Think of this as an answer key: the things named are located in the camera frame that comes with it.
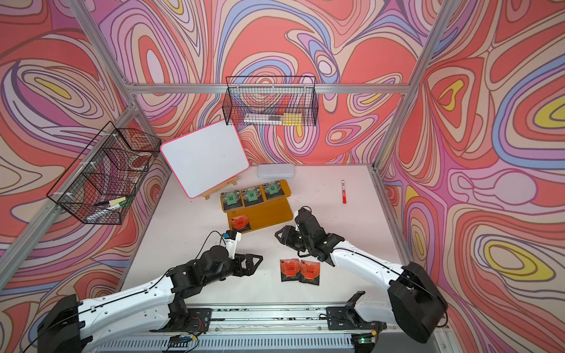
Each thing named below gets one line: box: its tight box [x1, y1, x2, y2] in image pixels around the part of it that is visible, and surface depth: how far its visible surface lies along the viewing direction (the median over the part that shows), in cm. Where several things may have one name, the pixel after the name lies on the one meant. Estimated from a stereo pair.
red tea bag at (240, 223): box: [230, 214, 251, 233], surface depth 98 cm
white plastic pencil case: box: [256, 163, 296, 180], surface depth 121 cm
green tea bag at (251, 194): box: [241, 186, 262, 203], surface depth 92 cm
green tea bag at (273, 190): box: [261, 180, 284, 201], surface depth 93 cm
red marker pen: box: [341, 179, 348, 205], surface depth 110 cm
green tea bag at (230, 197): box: [219, 189, 241, 206], surface depth 90 cm
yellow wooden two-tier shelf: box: [219, 179, 294, 234], surface depth 93 cm
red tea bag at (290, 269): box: [279, 258, 301, 282], surface depth 86 cm
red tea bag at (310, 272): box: [298, 259, 321, 286], surface depth 86 cm
